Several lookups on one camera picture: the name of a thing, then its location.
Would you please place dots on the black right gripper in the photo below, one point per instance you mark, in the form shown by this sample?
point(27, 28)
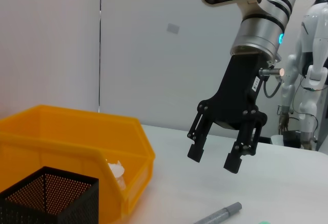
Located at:
point(235, 96)

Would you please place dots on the white paper ball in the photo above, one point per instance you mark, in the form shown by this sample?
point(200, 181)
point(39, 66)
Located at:
point(115, 168)

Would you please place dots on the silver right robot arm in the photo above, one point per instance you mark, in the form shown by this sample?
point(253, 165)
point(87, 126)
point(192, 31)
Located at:
point(258, 34)

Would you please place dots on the grey marker pen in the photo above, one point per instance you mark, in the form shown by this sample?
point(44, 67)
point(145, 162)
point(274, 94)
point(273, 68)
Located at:
point(220, 212)

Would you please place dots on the black mesh pen holder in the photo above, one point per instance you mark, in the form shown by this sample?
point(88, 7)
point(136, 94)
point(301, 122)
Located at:
point(71, 203)

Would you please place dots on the white paper cup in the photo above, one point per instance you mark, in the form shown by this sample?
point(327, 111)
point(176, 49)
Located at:
point(276, 140)

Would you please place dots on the small black box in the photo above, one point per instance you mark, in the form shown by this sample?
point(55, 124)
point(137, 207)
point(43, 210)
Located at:
point(291, 139)

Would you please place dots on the yellow plastic bin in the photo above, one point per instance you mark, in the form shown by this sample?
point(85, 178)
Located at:
point(77, 131)

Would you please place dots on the white humanoid robot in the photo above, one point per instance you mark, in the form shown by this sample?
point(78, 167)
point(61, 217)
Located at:
point(315, 42)

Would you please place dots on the white wall plate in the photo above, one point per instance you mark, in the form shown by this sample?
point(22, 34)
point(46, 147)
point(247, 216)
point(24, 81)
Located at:
point(173, 28)

